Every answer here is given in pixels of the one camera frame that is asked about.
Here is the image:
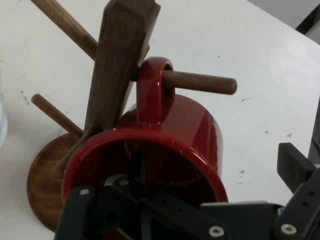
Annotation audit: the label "dark wooden mug tree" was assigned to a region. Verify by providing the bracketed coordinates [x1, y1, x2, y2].
[26, 0, 238, 233]

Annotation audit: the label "red enamel mug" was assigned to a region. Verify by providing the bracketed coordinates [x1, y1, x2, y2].
[61, 56, 230, 240]

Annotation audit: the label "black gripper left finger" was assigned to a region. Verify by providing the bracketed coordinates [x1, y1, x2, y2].
[55, 186, 235, 240]

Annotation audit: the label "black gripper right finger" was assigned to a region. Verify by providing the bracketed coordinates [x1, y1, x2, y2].
[273, 141, 320, 240]

